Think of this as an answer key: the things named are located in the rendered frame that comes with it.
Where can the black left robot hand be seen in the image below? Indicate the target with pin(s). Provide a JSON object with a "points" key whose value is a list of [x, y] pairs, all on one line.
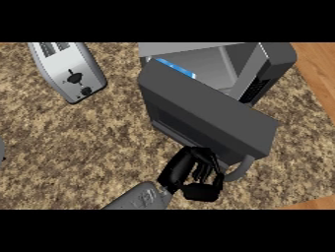
{"points": [[179, 170]]}

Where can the dark grey microwave door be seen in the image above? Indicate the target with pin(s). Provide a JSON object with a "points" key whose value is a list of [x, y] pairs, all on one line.
{"points": [[205, 111]]}

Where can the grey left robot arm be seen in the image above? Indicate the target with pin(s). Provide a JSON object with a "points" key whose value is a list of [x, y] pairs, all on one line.
{"points": [[139, 198]]}

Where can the blue milk carton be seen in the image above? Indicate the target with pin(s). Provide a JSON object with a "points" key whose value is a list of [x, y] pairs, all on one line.
{"points": [[177, 67]]}

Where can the dark grey microwave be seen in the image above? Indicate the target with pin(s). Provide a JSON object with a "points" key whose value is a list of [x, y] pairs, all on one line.
{"points": [[275, 59]]}

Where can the silver toaster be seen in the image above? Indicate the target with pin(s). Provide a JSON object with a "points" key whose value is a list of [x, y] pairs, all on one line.
{"points": [[70, 70]]}

